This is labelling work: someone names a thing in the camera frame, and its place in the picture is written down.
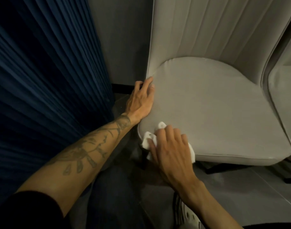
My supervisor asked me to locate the person's left forearm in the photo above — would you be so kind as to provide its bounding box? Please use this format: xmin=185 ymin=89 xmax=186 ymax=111
xmin=15 ymin=114 xmax=139 ymax=217

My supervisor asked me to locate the dark blue ribbed fabric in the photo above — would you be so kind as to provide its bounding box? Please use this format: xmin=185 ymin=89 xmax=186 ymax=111
xmin=0 ymin=0 xmax=116 ymax=210

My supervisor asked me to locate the grey padded chair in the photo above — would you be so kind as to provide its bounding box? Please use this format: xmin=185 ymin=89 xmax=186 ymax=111
xmin=137 ymin=0 xmax=291 ymax=174
xmin=261 ymin=14 xmax=291 ymax=184

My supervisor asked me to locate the white cleaning cloth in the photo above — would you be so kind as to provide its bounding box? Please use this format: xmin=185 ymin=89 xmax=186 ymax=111
xmin=141 ymin=121 xmax=196 ymax=164

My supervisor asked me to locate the person's right hand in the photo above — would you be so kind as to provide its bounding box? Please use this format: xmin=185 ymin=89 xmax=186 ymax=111
xmin=148 ymin=125 xmax=203 ymax=196

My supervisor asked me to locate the black sleeve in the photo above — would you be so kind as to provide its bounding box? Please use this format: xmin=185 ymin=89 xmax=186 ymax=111
xmin=0 ymin=191 xmax=69 ymax=229

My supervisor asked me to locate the cream right clog shoe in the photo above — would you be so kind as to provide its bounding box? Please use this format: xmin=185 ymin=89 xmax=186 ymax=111
xmin=174 ymin=193 xmax=206 ymax=229

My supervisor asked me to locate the person's left hand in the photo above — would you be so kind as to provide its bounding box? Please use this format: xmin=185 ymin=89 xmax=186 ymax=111
xmin=125 ymin=76 xmax=155 ymax=124

